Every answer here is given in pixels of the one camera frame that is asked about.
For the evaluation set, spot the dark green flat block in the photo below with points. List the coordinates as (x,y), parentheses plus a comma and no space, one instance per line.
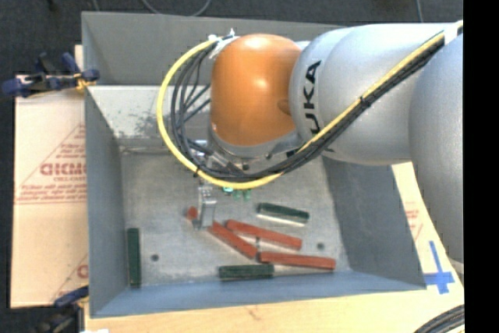
(133,257)
(245,271)
(284,211)

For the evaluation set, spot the red-brown flat block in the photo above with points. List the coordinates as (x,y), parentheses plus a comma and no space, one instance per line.
(300,260)
(234,239)
(269,234)

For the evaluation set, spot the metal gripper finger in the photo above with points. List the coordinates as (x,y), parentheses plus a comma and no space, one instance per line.
(211,212)
(202,194)

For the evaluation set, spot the grey metal bin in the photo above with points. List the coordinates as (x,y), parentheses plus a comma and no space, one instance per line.
(163,183)

